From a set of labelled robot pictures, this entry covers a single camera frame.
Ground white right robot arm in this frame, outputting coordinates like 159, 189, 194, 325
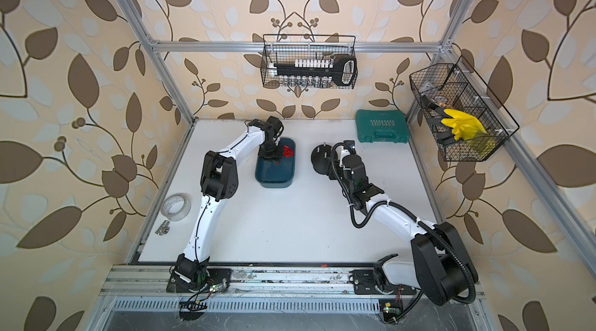
311, 141, 478, 306

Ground black dome screw fixture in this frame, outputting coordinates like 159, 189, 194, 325
310, 144, 332, 176

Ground green plastic tool case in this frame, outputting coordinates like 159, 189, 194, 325
355, 110, 410, 143

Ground black wire basket right wall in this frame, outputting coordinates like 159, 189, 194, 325
409, 56, 520, 162

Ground yellow rubber glove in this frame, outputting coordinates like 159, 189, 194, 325
442, 109, 487, 141

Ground small metal bracket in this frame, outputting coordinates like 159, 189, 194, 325
155, 220, 170, 236

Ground black pliers in basket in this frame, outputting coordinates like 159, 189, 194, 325
422, 95, 456, 146

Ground black wire basket wall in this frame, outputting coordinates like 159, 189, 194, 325
409, 56, 520, 162
260, 33, 358, 89

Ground dark teal plastic tray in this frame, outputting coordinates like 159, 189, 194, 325
255, 138, 296, 188

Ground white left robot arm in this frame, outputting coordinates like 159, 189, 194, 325
170, 116, 284, 294

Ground clear tape roll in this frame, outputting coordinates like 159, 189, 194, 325
160, 194, 191, 222

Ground black wire basket back wall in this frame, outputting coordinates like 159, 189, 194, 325
260, 33, 358, 89

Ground black socket set holder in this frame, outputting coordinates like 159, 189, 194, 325
267, 56, 357, 87

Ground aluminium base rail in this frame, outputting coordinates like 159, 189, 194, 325
99, 263, 485, 313

